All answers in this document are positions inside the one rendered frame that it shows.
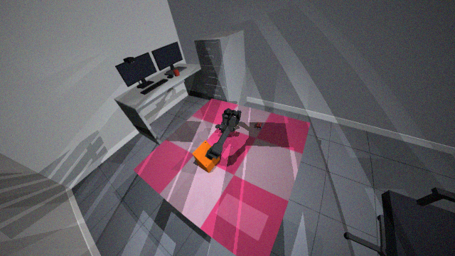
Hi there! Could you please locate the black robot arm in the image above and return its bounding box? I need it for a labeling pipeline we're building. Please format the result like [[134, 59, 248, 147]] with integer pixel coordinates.
[[205, 108, 240, 160]]

